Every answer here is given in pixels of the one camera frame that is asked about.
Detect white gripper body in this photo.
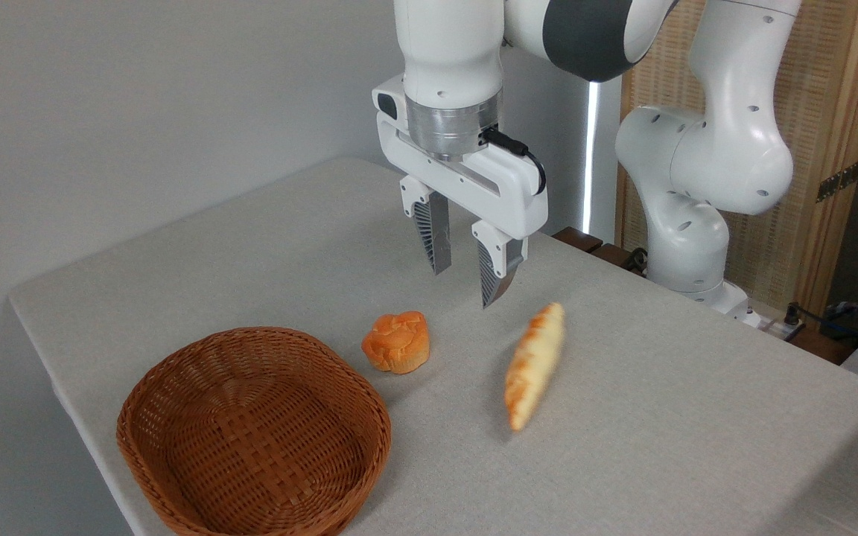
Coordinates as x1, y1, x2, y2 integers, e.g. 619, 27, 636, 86
377, 113, 549, 241

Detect metal screen hinge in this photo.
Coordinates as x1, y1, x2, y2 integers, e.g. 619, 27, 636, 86
816, 160, 858, 203

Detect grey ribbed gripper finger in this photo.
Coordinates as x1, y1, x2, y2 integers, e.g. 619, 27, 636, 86
400, 176, 451, 275
471, 220, 527, 309

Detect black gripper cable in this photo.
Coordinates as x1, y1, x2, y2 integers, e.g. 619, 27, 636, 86
480, 128, 548, 197

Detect white power strip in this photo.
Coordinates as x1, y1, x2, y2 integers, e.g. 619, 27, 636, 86
742, 309, 807, 343

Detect long golden bread loaf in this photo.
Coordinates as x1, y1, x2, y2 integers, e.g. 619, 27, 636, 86
504, 301, 566, 433

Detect dark brown wooden block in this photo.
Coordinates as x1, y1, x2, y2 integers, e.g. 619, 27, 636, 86
591, 243, 647, 275
552, 227, 605, 254

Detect orange muffin shaped bread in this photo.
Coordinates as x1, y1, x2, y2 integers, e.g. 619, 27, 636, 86
361, 310, 430, 374

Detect brown wicker basket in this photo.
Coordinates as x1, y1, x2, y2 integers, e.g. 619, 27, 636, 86
116, 326, 393, 536

